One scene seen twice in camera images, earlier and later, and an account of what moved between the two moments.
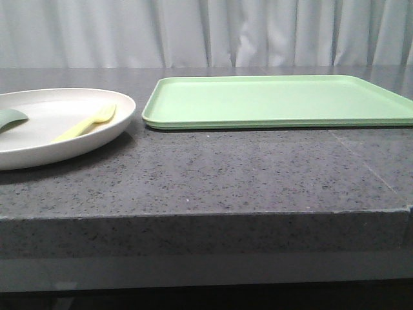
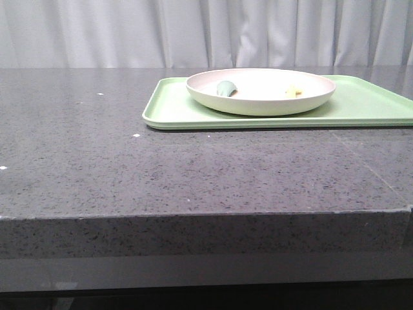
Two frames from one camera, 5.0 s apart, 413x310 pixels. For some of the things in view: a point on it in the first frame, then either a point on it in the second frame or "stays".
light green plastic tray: x=271 y=102 stays
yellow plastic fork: x=104 y=116 -> x=293 y=92
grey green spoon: x=10 y=118 -> x=227 y=88
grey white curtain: x=204 y=33 stays
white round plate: x=51 y=112 -> x=260 y=92
